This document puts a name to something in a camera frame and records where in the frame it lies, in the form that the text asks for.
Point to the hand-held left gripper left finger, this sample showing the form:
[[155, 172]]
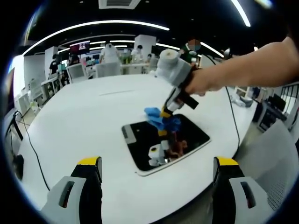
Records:
[[70, 210]]

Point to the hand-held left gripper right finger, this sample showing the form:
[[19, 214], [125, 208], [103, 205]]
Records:
[[236, 205]]

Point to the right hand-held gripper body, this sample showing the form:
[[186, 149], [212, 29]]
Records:
[[174, 70]]

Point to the blue cleaning cloth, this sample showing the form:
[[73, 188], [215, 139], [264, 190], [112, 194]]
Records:
[[153, 112]]

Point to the person's right hand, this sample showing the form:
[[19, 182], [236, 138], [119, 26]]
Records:
[[205, 81]]

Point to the straight ceiling light strip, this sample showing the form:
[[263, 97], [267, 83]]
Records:
[[212, 49], [241, 12]]

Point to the white office chair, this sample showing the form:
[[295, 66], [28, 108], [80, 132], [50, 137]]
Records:
[[107, 70], [77, 71]]

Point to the curved ceiling light strip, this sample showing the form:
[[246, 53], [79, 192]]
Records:
[[105, 22]]

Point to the ceiling air vent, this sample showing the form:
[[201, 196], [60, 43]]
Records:
[[119, 3]]

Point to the black drawer cabinet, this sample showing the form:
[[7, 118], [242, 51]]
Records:
[[271, 114]]

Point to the wall screen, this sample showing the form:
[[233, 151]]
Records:
[[79, 46]]

